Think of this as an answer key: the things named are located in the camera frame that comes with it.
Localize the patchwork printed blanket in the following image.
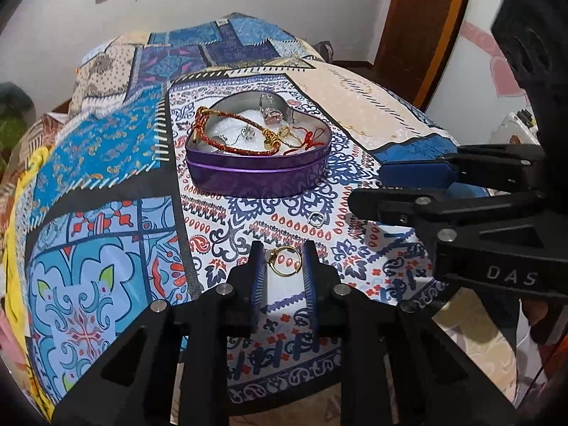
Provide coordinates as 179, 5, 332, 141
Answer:
18, 13, 551, 426

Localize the dark green cushion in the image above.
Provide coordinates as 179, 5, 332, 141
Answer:
0, 81, 37, 118

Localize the silver ring with pink stone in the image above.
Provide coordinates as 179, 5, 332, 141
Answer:
260, 93, 285, 125

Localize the white heart-print sliding door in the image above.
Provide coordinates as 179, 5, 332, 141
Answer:
424, 0, 544, 145

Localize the yellow cloth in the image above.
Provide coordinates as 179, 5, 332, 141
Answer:
0, 146, 51, 320

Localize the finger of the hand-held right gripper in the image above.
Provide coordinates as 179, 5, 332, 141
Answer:
348, 186, 547, 239
381, 143, 547, 190

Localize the red cord tassel charm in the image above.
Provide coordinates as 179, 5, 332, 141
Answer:
297, 127, 327, 150

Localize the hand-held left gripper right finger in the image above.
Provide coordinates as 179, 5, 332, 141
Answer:
301, 240, 516, 426

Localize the dark bag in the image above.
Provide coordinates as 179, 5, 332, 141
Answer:
311, 40, 339, 62

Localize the gold ring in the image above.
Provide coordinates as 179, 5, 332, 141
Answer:
265, 246, 304, 277
279, 125, 303, 147

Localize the white stickered suitcase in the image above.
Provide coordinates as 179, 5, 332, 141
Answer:
488, 109, 543, 146

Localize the red gold braided bracelet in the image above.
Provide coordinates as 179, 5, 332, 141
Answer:
202, 106, 311, 156

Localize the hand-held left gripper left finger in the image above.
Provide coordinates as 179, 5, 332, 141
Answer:
53, 240, 268, 426

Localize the person's right hand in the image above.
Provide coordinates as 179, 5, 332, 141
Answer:
522, 298, 556, 345

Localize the purple heart-shaped tin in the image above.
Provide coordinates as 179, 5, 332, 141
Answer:
185, 91, 333, 198

